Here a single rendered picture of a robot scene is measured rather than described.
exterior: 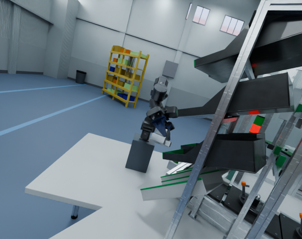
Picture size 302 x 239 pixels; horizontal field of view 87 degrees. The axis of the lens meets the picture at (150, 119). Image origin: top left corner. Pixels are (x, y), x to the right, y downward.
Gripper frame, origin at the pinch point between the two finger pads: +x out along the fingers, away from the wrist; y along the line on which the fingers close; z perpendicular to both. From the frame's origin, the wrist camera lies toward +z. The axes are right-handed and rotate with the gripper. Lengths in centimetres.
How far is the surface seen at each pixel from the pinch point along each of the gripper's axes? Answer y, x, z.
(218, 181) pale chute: 4.8, 23.4, 11.3
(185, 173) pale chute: 11.3, 15.9, 0.2
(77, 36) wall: 290, -927, -369
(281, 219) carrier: 55, 43, 31
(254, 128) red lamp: 46, -2, 42
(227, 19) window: 577, -782, 404
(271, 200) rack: -12.0, 32.0, 19.8
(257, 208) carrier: 47, 35, 22
